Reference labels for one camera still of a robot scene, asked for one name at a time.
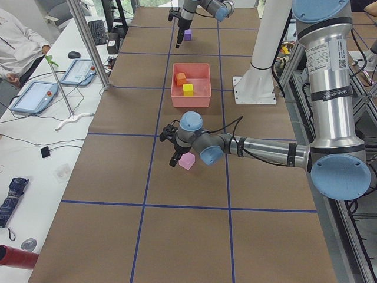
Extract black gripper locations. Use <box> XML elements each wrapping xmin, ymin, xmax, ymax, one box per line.
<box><xmin>169</xmin><ymin>143</ymin><xmax>191</xmax><ymax>167</ymax></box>
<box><xmin>176</xmin><ymin>18</ymin><xmax>192</xmax><ymax>48</ymax></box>

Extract purple foam block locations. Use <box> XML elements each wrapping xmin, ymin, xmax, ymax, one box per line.
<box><xmin>184</xmin><ymin>29</ymin><xmax>193</xmax><ymax>41</ymax></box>

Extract pink foam block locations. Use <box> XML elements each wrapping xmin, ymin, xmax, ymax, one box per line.
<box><xmin>178</xmin><ymin>152</ymin><xmax>196</xmax><ymax>170</ymax></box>

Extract orange foam block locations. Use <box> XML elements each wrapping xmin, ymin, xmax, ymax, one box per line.
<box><xmin>174</xmin><ymin>72</ymin><xmax>187</xmax><ymax>86</ymax></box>

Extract yellow foam block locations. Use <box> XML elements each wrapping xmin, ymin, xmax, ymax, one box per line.
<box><xmin>183</xmin><ymin>84</ymin><xmax>194</xmax><ymax>97</ymax></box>

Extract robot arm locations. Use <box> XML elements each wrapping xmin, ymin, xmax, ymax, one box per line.
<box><xmin>168</xmin><ymin>0</ymin><xmax>234</xmax><ymax>48</ymax></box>
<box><xmin>160</xmin><ymin>1</ymin><xmax>371</xmax><ymax>200</ymax></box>

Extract pink plastic bin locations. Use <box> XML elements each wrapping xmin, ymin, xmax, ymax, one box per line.
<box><xmin>170</xmin><ymin>63</ymin><xmax>211</xmax><ymax>108</ymax></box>

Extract black box with label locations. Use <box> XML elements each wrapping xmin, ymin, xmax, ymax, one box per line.
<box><xmin>107</xmin><ymin>32</ymin><xmax>120</xmax><ymax>55</ymax></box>

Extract black keyboard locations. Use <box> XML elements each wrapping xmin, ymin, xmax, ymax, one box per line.
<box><xmin>87</xmin><ymin>19</ymin><xmax>107</xmax><ymax>45</ymax></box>

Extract far teach pendant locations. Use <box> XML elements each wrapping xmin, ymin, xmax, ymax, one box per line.
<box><xmin>60</xmin><ymin>59</ymin><xmax>96</xmax><ymax>86</ymax></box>

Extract teach pendant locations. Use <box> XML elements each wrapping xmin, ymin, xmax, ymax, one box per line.
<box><xmin>10</xmin><ymin>81</ymin><xmax>58</xmax><ymax>114</ymax></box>
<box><xmin>60</xmin><ymin>59</ymin><xmax>96</xmax><ymax>86</ymax></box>

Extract metal rod with hook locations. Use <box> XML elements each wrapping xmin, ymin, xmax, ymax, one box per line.
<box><xmin>44</xmin><ymin>55</ymin><xmax>94</xmax><ymax>131</ymax></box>

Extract black computer mouse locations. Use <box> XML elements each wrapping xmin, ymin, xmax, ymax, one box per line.
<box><xmin>67</xmin><ymin>51</ymin><xmax>81</xmax><ymax>59</ymax></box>

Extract small black square device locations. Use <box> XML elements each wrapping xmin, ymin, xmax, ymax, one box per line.
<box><xmin>40</xmin><ymin>146</ymin><xmax>51</xmax><ymax>159</ymax></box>

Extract near teach pendant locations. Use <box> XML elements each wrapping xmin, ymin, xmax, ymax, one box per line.
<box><xmin>10</xmin><ymin>81</ymin><xmax>58</xmax><ymax>114</ymax></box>

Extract folded blue umbrella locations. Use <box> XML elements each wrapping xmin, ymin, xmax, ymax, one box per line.
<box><xmin>1</xmin><ymin>177</ymin><xmax>29</xmax><ymax>241</ymax></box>

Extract seated person in white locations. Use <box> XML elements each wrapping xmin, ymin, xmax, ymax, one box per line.
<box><xmin>1</xmin><ymin>9</ymin><xmax>51</xmax><ymax>88</ymax></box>

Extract round metal lid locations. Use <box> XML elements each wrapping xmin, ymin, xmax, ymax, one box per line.
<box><xmin>20</xmin><ymin>238</ymin><xmax>37</xmax><ymax>252</ymax></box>

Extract red cylinder bottle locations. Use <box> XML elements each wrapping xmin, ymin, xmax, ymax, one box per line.
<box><xmin>1</xmin><ymin>245</ymin><xmax>39</xmax><ymax>270</ymax></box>

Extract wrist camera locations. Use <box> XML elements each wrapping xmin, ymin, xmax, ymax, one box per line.
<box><xmin>159</xmin><ymin>124</ymin><xmax>178</xmax><ymax>143</ymax></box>
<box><xmin>168</xmin><ymin>8</ymin><xmax>181</xmax><ymax>22</ymax></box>

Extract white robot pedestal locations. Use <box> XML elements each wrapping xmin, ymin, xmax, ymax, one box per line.
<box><xmin>233</xmin><ymin>0</ymin><xmax>292</xmax><ymax>105</ymax></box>

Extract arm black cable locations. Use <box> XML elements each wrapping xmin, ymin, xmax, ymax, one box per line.
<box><xmin>203</xmin><ymin>115</ymin><xmax>292</xmax><ymax>166</ymax></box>

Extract aluminium frame post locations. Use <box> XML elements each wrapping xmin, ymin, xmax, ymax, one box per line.
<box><xmin>67</xmin><ymin>0</ymin><xmax>110</xmax><ymax>90</ymax></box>

